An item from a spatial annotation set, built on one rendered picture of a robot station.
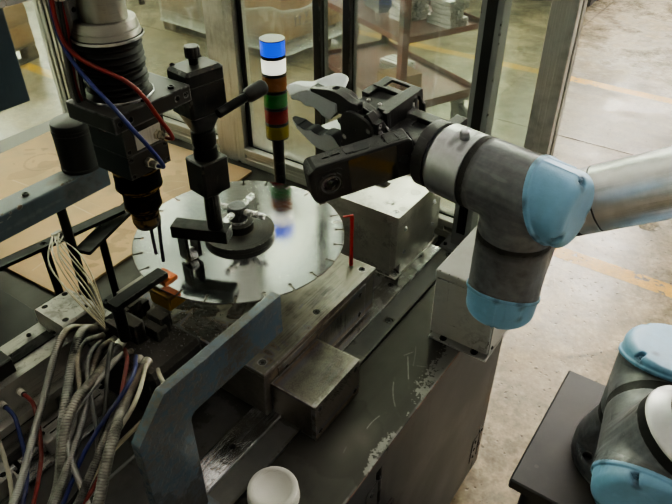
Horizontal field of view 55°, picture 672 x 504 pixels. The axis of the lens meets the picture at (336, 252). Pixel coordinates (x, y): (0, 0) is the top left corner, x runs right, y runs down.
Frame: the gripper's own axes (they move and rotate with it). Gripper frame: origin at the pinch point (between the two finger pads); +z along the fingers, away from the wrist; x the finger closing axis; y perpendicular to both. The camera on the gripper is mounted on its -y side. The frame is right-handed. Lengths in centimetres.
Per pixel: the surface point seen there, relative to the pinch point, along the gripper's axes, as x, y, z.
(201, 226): -18.4, -10.1, 13.0
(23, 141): -47, -2, 113
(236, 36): -21, 36, 61
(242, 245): -24.7, -5.5, 11.4
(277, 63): -13.2, 23.0, 31.2
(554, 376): -136, 79, -7
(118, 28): 13.4, -13.4, 9.4
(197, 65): 4.9, -4.8, 10.7
